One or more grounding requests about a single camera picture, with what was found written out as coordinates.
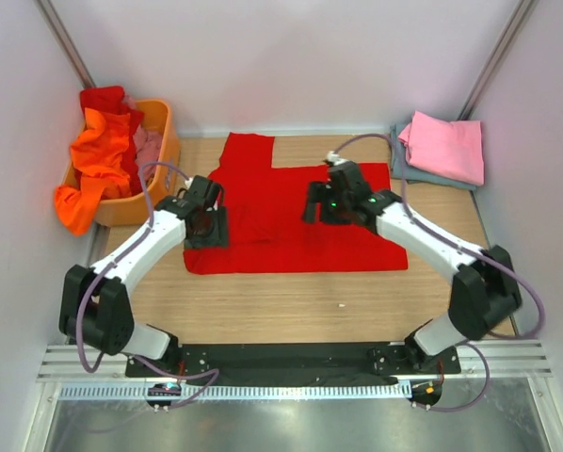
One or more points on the white slotted cable duct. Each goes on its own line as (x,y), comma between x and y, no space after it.
(166,391)

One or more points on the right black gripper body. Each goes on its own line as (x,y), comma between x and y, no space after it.
(336,213)

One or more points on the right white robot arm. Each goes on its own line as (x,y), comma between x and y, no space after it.
(483,288)

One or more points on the folded grey-blue t-shirt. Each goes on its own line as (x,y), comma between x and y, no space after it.
(401,169)

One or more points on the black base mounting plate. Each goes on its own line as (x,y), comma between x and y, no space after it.
(309,365)

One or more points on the dark red shirt in basket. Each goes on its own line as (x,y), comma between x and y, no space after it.
(114,100)

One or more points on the aluminium frame post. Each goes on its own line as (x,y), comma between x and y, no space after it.
(508,36)
(65,42)

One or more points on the dusty pink shirt in basket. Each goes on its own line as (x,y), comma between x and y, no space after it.
(148,144)

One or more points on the left aluminium frame post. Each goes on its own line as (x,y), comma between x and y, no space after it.
(65,42)

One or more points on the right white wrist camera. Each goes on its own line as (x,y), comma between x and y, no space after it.
(333,159)

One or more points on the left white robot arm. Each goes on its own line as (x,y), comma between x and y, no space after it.
(96,308)

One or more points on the red t-shirt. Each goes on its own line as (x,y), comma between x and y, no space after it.
(266,231)

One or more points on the folded pink t-shirt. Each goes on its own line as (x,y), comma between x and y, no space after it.
(450,149)

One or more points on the orange t-shirt in basket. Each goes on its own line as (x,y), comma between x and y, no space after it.
(97,155)

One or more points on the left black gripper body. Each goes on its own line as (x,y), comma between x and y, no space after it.
(213,233)

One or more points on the right aluminium frame post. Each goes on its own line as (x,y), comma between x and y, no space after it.
(508,36)

